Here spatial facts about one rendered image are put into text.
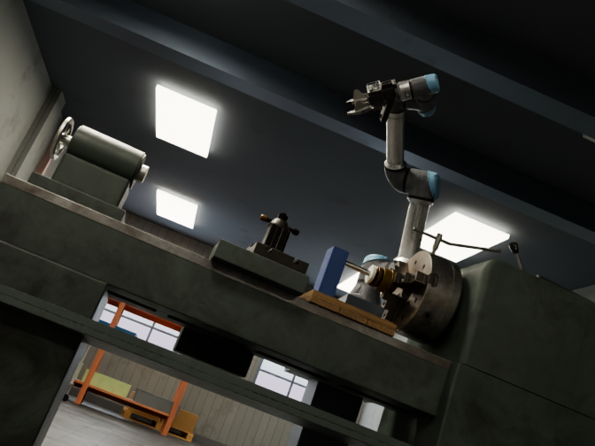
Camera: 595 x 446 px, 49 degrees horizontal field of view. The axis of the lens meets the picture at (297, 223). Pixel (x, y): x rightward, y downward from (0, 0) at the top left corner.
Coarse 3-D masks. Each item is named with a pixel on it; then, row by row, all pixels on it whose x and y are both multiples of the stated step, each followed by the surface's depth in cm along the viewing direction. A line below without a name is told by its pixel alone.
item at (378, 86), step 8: (392, 80) 249; (368, 88) 250; (376, 88) 248; (384, 88) 250; (392, 88) 248; (368, 96) 249; (376, 96) 249; (384, 96) 251; (392, 96) 251; (376, 104) 251; (384, 104) 252
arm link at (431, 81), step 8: (408, 80) 249; (416, 80) 247; (424, 80) 246; (432, 80) 245; (416, 88) 247; (424, 88) 246; (432, 88) 246; (416, 96) 249; (424, 96) 250; (432, 96) 251
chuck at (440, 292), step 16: (416, 256) 237; (432, 256) 226; (432, 272) 219; (448, 272) 223; (400, 288) 239; (432, 288) 217; (448, 288) 219; (416, 304) 219; (432, 304) 217; (400, 320) 226; (416, 320) 219; (432, 320) 218; (416, 336) 224
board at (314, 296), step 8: (304, 296) 211; (312, 296) 202; (320, 296) 203; (328, 296) 204; (320, 304) 203; (328, 304) 203; (336, 304) 204; (344, 304) 205; (336, 312) 204; (344, 312) 204; (352, 312) 205; (360, 312) 206; (368, 312) 206; (360, 320) 205; (368, 320) 206; (376, 320) 207; (384, 320) 207; (376, 328) 206; (384, 328) 207; (392, 328) 208
